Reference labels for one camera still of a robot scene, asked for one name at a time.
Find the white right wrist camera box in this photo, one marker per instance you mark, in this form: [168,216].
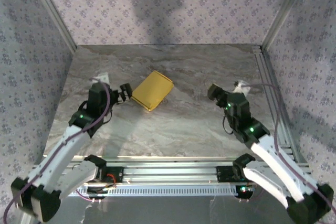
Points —
[241,87]

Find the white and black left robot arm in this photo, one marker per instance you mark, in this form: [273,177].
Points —
[60,155]

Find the yellow and white paper box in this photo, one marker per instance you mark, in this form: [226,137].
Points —
[153,94]

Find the aluminium frame post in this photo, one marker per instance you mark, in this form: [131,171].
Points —
[283,11]
[54,11]

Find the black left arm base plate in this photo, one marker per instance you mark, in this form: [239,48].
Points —
[115,175]

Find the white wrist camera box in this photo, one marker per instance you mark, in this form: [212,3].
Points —
[103,77]
[241,87]

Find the aluminium side rail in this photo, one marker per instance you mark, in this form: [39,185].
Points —
[265,72]

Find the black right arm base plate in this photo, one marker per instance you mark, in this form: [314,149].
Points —
[224,174]

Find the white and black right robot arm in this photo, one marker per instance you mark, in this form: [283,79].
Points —
[278,161]

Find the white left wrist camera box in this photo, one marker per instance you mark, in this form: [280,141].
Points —
[103,77]

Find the aluminium mounting rail beam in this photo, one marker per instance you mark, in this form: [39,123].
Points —
[170,172]

